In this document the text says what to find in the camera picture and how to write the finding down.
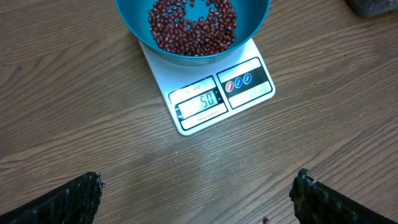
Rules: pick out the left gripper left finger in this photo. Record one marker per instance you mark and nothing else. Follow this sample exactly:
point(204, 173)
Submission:
point(77, 201)

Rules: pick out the blue metal bowl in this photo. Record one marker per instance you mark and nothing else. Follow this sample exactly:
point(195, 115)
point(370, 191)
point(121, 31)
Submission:
point(251, 15)

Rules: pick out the clear plastic container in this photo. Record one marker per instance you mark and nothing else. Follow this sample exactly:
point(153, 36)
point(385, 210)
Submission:
point(371, 8)

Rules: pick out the red beans in bowl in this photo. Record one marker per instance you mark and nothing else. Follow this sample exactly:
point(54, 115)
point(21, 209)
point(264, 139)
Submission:
point(176, 34)

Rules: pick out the white kitchen scale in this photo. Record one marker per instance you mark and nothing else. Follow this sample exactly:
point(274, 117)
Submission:
point(198, 97)

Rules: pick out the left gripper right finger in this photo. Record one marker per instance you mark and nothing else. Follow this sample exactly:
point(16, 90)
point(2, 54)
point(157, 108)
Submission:
point(316, 203)

